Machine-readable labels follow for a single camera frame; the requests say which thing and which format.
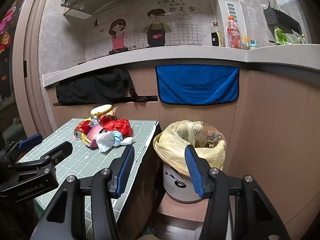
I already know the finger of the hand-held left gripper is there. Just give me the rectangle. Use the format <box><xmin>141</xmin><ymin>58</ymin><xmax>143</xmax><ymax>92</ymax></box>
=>
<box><xmin>0</xmin><ymin>134</ymin><xmax>43</xmax><ymax>166</ymax></box>
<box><xmin>9</xmin><ymin>141</ymin><xmax>73</xmax><ymax>174</ymax></box>

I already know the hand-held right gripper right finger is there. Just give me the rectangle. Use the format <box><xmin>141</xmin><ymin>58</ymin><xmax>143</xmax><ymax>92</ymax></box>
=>
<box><xmin>184</xmin><ymin>145</ymin><xmax>292</xmax><ymax>240</ymax></box>

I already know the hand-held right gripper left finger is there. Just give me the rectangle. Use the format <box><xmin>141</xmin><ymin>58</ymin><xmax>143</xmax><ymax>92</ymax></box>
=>
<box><xmin>30</xmin><ymin>145</ymin><xmax>136</xmax><ymax>240</ymax></box>

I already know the white panda print bin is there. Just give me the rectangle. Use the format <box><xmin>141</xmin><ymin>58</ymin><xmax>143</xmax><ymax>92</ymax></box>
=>
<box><xmin>161</xmin><ymin>162</ymin><xmax>208</xmax><ymax>203</ymax></box>

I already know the yellow wafer packet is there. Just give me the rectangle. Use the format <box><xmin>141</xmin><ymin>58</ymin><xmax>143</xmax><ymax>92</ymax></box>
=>
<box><xmin>81</xmin><ymin>133</ymin><xmax>93</xmax><ymax>147</ymax></box>

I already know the red soda can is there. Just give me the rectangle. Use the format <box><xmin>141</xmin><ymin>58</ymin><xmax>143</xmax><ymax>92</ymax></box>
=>
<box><xmin>74</xmin><ymin>121</ymin><xmax>99</xmax><ymax>140</ymax></box>

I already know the light blue face mask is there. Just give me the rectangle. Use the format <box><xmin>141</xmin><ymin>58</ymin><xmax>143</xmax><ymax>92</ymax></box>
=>
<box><xmin>112</xmin><ymin>131</ymin><xmax>137</xmax><ymax>147</ymax></box>

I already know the white tissue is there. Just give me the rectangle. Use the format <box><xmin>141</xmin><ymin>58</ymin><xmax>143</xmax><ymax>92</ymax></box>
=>
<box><xmin>95</xmin><ymin>131</ymin><xmax>115</xmax><ymax>153</ymax></box>

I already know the yellowish plastic bin liner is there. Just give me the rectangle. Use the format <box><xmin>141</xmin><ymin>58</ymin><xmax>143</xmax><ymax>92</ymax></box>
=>
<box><xmin>153</xmin><ymin>120</ymin><xmax>227</xmax><ymax>178</ymax></box>

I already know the pink white packet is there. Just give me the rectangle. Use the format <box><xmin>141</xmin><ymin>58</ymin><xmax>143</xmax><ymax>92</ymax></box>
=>
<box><xmin>86</xmin><ymin>124</ymin><xmax>105</xmax><ymax>149</ymax></box>

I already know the red plastic bag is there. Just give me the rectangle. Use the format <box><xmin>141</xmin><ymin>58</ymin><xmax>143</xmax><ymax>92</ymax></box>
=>
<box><xmin>104</xmin><ymin>119</ymin><xmax>134</xmax><ymax>137</ymax></box>

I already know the instant noodle cup yellow lid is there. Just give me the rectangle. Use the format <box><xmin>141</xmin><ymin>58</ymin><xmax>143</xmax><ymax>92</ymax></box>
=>
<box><xmin>90</xmin><ymin>104</ymin><xmax>118</xmax><ymax>128</ymax></box>

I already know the green checked tablecloth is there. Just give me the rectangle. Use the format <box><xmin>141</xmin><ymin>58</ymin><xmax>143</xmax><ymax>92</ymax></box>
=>
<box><xmin>17</xmin><ymin>118</ymin><xmax>160</xmax><ymax>207</ymax></box>

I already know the brown box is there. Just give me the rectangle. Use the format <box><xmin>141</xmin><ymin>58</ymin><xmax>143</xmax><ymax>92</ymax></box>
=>
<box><xmin>156</xmin><ymin>192</ymin><xmax>208</xmax><ymax>233</ymax></box>

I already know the black cloth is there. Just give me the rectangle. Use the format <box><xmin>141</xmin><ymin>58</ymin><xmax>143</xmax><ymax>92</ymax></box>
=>
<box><xmin>55</xmin><ymin>68</ymin><xmax>158</xmax><ymax>106</ymax></box>

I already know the blue towel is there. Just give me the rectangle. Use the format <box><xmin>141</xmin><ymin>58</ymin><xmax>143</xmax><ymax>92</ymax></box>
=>
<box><xmin>155</xmin><ymin>65</ymin><xmax>240</xmax><ymax>105</ymax></box>

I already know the colourful door hanging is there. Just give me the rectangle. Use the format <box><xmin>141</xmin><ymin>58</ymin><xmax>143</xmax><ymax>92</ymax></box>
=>
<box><xmin>0</xmin><ymin>0</ymin><xmax>25</xmax><ymax>100</ymax></box>

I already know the dark soy sauce bottle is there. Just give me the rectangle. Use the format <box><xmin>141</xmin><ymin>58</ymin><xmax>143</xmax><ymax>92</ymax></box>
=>
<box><xmin>211</xmin><ymin>22</ymin><xmax>224</xmax><ymax>47</ymax></box>

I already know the orange capped red label bottle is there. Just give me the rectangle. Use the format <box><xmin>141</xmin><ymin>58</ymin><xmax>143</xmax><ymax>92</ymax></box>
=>
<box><xmin>226</xmin><ymin>16</ymin><xmax>242</xmax><ymax>49</ymax></box>

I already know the green plastic bag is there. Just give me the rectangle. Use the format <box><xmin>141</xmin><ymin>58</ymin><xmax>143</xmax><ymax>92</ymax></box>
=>
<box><xmin>274</xmin><ymin>27</ymin><xmax>304</xmax><ymax>45</ymax></box>

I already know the white vented appliance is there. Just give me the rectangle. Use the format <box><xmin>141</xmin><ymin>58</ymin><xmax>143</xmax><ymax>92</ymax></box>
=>
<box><xmin>216</xmin><ymin>0</ymin><xmax>247</xmax><ymax>47</ymax></box>

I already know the black utensil holder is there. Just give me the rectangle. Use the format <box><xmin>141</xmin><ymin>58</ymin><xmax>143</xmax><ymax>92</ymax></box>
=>
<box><xmin>262</xmin><ymin>7</ymin><xmax>303</xmax><ymax>34</ymax></box>

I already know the beige door frame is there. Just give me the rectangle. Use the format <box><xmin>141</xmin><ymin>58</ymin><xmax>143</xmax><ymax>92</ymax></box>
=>
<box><xmin>11</xmin><ymin>0</ymin><xmax>65</xmax><ymax>140</ymax></box>

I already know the cartoon wall sticker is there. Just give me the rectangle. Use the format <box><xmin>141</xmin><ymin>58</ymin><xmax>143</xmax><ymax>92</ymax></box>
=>
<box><xmin>85</xmin><ymin>0</ymin><xmax>208</xmax><ymax>60</ymax></box>

